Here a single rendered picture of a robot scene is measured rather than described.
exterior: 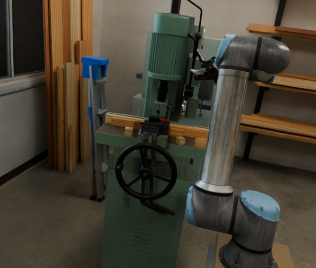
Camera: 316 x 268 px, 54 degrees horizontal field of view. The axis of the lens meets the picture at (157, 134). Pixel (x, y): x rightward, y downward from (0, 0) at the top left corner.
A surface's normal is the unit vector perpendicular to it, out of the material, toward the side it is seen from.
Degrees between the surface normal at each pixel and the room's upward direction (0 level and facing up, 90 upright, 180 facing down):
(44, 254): 0
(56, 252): 1
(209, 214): 78
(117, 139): 90
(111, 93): 90
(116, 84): 90
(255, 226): 85
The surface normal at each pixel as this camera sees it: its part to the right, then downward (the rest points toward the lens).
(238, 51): -0.25, 0.08
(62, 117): 0.96, 0.15
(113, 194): -0.11, 0.31
